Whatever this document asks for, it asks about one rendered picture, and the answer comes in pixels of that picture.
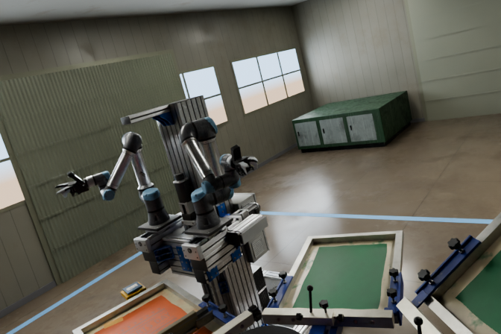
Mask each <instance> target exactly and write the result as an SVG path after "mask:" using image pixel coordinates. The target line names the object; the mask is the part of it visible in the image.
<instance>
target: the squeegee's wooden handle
mask: <svg viewBox="0 0 501 334"><path fill-rule="evenodd" d="M196 320H198V316H197V313H196V311H194V310H193V311H191V312H190V313H188V314H187V315H184V316H183V317H182V318H180V319H178V320H177V321H175V322H174V323H173V324H170V325H169V326H167V327H166V328H164V329H163V330H161V331H159V332H158V333H156V334H169V333H173V334H184V333H186V332H187V331H189V330H190V329H191V328H193V327H197V325H196V323H195V322H196Z"/></svg>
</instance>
